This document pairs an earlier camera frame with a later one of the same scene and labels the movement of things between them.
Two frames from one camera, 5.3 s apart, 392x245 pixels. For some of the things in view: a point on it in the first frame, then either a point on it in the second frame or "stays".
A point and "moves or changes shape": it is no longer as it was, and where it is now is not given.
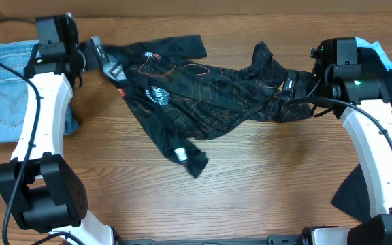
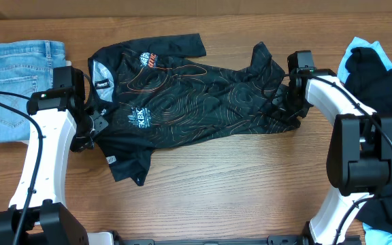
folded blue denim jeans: [5, 96] stays
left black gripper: [96, 58] -> [101, 124]
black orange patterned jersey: [184, 96] moves or changes shape
